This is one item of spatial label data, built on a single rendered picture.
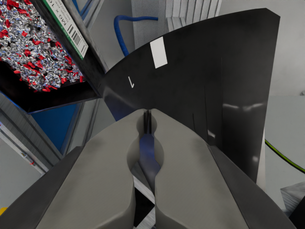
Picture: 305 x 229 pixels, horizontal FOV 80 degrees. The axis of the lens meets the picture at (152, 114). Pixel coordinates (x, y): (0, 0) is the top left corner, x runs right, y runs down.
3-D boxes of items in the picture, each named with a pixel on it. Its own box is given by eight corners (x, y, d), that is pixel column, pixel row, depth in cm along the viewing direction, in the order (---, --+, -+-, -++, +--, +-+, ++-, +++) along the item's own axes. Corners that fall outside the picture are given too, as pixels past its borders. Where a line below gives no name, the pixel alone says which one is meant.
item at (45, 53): (43, 63, 30) (49, 57, 29) (35, 58, 30) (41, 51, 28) (46, 58, 31) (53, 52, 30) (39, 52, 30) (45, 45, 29)
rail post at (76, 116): (100, 54, 124) (66, 161, 73) (94, 54, 124) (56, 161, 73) (99, 48, 121) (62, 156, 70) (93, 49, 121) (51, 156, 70)
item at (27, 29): (26, 41, 27) (31, 32, 26) (16, 34, 27) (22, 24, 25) (30, 35, 28) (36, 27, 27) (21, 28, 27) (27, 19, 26)
